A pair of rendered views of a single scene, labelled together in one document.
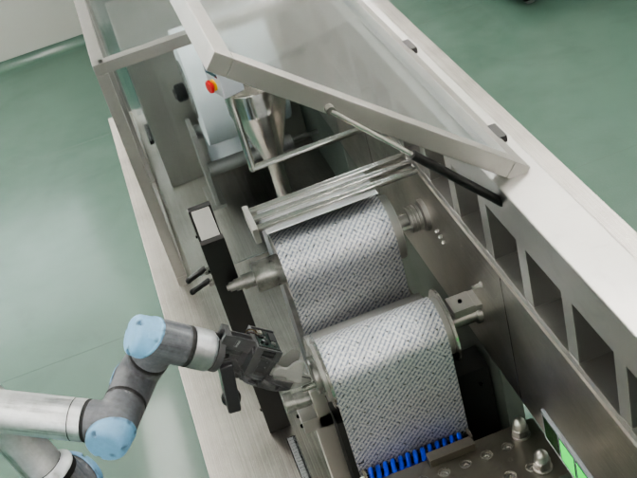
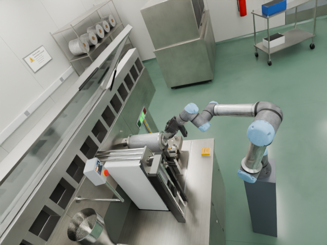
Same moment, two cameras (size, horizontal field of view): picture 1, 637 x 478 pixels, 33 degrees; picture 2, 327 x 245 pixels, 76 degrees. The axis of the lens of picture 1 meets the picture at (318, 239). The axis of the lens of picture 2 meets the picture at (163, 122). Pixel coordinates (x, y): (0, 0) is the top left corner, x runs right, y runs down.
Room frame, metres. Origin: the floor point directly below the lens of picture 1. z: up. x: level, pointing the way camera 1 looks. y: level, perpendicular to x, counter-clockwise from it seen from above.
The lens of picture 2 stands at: (2.45, 0.78, 2.27)
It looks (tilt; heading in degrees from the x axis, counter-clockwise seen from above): 37 degrees down; 215
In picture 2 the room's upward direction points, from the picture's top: 25 degrees counter-clockwise
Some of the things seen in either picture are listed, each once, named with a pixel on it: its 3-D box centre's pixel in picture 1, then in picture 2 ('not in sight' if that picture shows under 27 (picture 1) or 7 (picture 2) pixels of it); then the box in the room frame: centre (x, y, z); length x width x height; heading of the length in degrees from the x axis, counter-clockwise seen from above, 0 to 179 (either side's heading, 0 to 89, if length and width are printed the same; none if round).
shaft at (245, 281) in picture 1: (241, 283); not in sight; (1.78, 0.18, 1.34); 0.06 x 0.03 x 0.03; 97
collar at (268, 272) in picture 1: (268, 272); (153, 161); (1.79, 0.12, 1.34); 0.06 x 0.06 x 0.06; 7
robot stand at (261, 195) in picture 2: not in sight; (263, 201); (1.48, 0.69, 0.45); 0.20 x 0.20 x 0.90; 89
